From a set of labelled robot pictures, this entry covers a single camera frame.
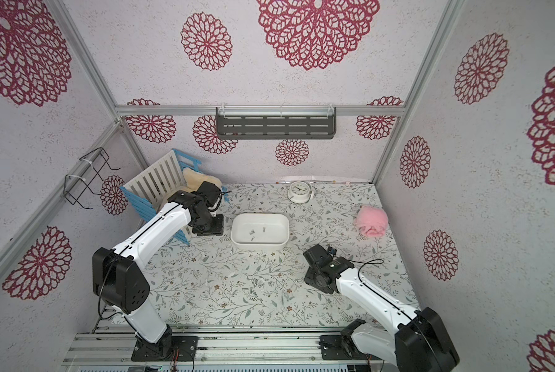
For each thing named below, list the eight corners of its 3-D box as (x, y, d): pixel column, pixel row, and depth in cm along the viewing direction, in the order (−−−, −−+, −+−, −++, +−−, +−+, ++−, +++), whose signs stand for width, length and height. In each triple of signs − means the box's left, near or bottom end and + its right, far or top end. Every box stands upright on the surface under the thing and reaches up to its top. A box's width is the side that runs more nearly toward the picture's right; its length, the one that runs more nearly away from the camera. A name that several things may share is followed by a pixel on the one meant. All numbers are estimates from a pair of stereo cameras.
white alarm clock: (287, 203, 116) (287, 197, 112) (286, 187, 123) (287, 180, 119) (313, 203, 116) (314, 196, 112) (311, 187, 123) (312, 180, 119)
